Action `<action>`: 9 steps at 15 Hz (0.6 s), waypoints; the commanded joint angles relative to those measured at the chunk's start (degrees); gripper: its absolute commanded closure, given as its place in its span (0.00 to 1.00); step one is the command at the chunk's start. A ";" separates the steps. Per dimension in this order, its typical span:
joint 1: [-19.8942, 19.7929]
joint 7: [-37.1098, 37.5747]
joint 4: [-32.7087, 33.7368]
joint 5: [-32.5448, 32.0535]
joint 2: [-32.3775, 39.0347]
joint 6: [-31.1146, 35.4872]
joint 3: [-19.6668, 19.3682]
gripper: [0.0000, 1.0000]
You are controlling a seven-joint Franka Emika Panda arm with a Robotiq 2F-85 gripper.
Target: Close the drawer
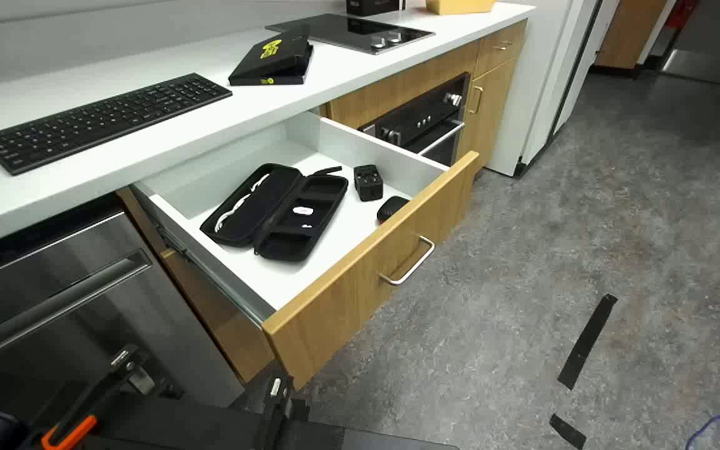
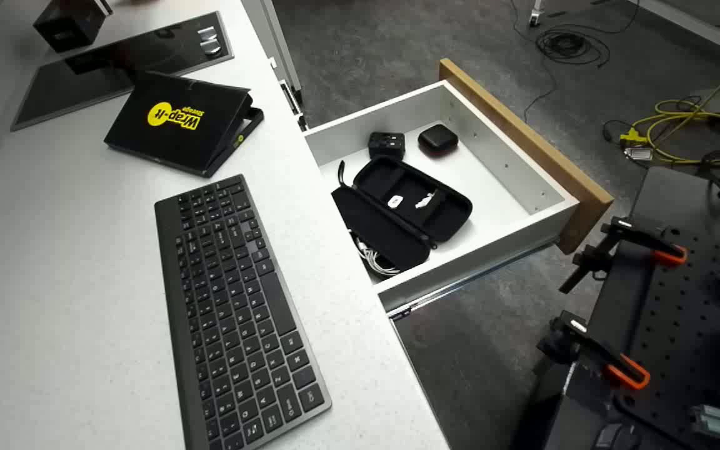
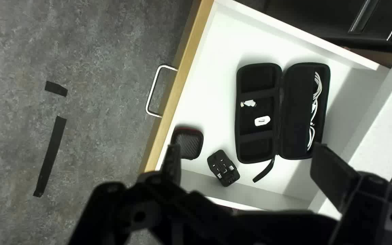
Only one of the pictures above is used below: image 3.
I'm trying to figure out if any small white charger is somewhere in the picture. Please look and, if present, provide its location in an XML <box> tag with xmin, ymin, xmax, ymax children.
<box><xmin>254</xmin><ymin>115</ymin><xmax>271</xmax><ymax>126</ymax></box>

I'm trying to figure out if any open black zipper case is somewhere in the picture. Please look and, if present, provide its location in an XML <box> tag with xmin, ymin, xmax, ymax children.
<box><xmin>235</xmin><ymin>62</ymin><xmax>331</xmax><ymax>182</ymax></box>

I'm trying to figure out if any white cable in case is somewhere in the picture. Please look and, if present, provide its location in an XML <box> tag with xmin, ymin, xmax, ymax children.
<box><xmin>307</xmin><ymin>70</ymin><xmax>324</xmax><ymax>152</ymax></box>

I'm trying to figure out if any silver drawer handle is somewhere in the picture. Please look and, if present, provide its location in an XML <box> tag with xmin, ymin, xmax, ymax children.
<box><xmin>145</xmin><ymin>63</ymin><xmax>180</xmax><ymax>119</ymax></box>

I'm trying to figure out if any long black tape strip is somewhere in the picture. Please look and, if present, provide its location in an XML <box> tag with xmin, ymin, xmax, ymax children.
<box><xmin>33</xmin><ymin>115</ymin><xmax>67</xmax><ymax>197</ymax></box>

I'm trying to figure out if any short black tape piece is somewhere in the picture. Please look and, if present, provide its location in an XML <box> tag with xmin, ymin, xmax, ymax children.
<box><xmin>45</xmin><ymin>80</ymin><xmax>69</xmax><ymax>96</ymax></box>

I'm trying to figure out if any small black red pouch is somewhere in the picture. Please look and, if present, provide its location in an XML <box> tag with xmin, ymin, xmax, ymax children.
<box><xmin>172</xmin><ymin>126</ymin><xmax>205</xmax><ymax>160</ymax></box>

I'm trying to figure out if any black plug adapter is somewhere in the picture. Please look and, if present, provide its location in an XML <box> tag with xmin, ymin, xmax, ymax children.
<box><xmin>207</xmin><ymin>149</ymin><xmax>240</xmax><ymax>186</ymax></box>

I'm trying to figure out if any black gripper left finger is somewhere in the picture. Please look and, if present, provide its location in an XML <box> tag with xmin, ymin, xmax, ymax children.
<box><xmin>161</xmin><ymin>144</ymin><xmax>182</xmax><ymax>182</ymax></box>

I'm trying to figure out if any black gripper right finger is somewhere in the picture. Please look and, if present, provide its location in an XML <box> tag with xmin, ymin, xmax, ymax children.
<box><xmin>311</xmin><ymin>142</ymin><xmax>360</xmax><ymax>210</ymax></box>

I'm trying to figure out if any small white connector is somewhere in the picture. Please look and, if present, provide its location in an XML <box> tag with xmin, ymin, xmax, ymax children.
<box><xmin>240</xmin><ymin>99</ymin><xmax>256</xmax><ymax>107</ymax></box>

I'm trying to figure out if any white wooden drawer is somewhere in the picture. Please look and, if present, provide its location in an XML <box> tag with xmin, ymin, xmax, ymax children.
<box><xmin>143</xmin><ymin>0</ymin><xmax>392</xmax><ymax>216</ymax></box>

